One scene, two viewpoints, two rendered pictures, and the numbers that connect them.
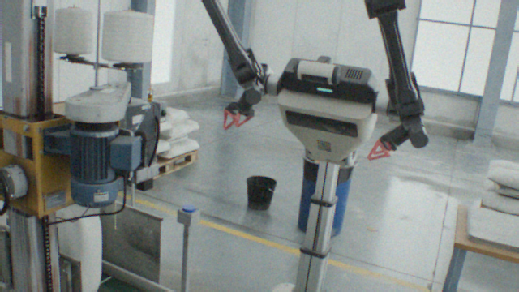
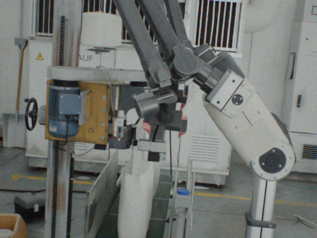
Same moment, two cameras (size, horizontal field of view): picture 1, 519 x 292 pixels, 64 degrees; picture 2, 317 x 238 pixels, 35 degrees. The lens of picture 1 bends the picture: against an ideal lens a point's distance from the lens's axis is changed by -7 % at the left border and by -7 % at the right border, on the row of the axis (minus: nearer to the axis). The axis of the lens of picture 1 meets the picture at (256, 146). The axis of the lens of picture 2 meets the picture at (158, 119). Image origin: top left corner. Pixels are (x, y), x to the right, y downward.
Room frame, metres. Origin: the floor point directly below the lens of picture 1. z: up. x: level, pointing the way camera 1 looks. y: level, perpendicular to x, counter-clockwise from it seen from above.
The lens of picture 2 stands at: (0.85, -1.92, 1.62)
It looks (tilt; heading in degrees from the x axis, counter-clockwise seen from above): 10 degrees down; 69
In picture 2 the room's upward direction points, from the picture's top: 5 degrees clockwise
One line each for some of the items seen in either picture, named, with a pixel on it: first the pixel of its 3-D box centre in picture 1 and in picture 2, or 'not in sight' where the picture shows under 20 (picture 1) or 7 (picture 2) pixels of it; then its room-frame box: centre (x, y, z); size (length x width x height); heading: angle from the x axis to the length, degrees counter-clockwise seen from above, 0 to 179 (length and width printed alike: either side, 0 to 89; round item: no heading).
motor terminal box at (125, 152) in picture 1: (126, 156); (69, 105); (1.30, 0.40, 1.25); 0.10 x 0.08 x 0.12; 0
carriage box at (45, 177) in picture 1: (52, 154); (80, 108); (1.43, 0.71, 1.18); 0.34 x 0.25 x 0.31; 155
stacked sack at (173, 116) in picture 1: (158, 113); not in sight; (5.13, 1.19, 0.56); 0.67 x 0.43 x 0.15; 65
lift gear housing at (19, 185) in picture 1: (10, 182); (44, 115); (1.25, 0.77, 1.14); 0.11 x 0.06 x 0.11; 65
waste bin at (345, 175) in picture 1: (324, 193); not in sight; (3.66, -0.63, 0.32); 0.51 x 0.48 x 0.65; 155
